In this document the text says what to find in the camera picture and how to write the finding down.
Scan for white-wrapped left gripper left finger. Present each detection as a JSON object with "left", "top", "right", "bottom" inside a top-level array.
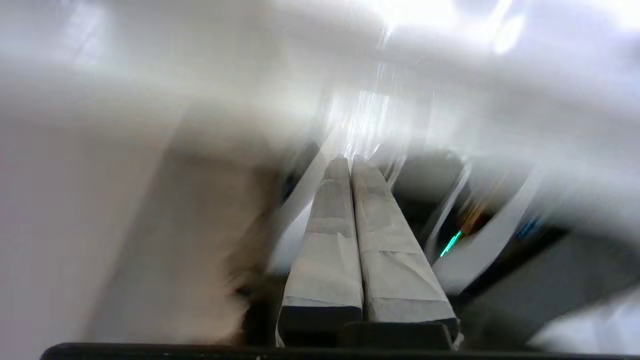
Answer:
[{"left": 277, "top": 156, "right": 364, "bottom": 347}]

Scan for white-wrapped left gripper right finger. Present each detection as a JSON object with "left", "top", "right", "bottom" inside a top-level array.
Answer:
[{"left": 351, "top": 156, "right": 461, "bottom": 347}]

